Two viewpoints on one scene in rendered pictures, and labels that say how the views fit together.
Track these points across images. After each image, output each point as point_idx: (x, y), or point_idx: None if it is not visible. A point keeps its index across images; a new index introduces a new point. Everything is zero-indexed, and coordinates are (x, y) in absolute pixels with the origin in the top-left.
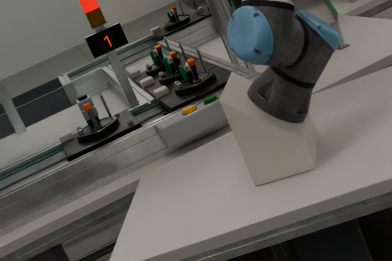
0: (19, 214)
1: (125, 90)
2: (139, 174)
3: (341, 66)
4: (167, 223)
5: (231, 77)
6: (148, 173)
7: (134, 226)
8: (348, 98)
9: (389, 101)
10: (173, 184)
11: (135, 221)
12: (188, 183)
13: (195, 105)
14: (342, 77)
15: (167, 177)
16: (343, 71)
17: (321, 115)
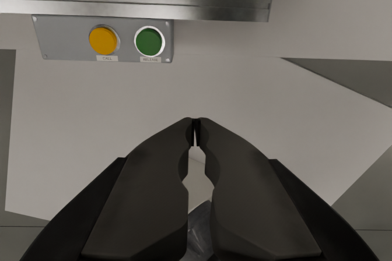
0: None
1: None
2: (11, 32)
3: (385, 4)
4: (58, 189)
5: None
6: (28, 49)
7: (23, 168)
8: (287, 129)
9: None
10: (66, 122)
11: (23, 159)
12: (84, 138)
13: (120, 21)
14: (343, 55)
15: (59, 95)
16: (365, 33)
17: (246, 137)
